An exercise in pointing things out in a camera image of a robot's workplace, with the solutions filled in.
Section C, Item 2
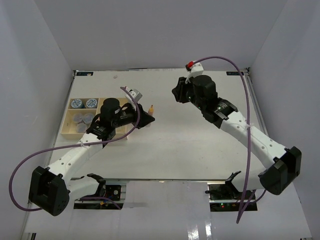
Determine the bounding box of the beige wooden organizer tray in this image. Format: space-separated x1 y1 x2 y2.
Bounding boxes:
61 97 132 141

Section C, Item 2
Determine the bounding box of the left table logo sticker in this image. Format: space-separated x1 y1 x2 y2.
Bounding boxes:
76 71 94 77

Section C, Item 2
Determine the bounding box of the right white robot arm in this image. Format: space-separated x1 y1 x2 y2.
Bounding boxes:
172 75 302 196

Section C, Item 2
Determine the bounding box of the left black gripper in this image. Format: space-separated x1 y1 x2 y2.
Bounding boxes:
112 101 156 130

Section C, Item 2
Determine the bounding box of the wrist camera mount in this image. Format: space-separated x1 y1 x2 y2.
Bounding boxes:
185 61 204 84
125 86 143 106

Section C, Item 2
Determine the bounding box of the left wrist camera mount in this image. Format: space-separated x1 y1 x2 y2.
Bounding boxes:
125 86 143 106

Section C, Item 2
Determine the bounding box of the paperclip jar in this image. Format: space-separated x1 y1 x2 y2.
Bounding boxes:
72 113 84 124
82 113 95 125
75 122 88 134

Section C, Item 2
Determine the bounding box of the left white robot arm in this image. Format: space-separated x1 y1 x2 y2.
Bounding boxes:
28 98 155 216

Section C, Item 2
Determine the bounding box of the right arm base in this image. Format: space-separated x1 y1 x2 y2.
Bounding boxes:
205 184 242 213

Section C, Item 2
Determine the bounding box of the orange highlighter pen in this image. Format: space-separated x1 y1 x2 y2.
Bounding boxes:
148 105 154 116

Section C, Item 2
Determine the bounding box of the aluminium table rail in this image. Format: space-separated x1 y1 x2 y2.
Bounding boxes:
244 67 286 181

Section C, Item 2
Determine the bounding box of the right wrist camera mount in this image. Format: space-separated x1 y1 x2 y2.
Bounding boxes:
185 61 204 84

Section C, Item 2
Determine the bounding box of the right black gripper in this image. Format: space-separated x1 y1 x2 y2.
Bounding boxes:
172 76 205 111

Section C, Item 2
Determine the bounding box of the table logo sticker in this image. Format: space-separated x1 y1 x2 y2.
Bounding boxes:
226 71 244 76
76 71 94 77

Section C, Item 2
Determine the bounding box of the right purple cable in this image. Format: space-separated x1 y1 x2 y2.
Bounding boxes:
192 56 266 225

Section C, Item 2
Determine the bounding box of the blue white ink jar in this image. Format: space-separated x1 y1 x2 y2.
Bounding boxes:
85 98 98 109
70 98 84 109

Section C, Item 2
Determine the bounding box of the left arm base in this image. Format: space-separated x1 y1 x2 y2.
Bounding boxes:
74 185 124 210

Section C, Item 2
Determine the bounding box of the right table logo sticker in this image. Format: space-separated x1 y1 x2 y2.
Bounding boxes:
226 71 244 76

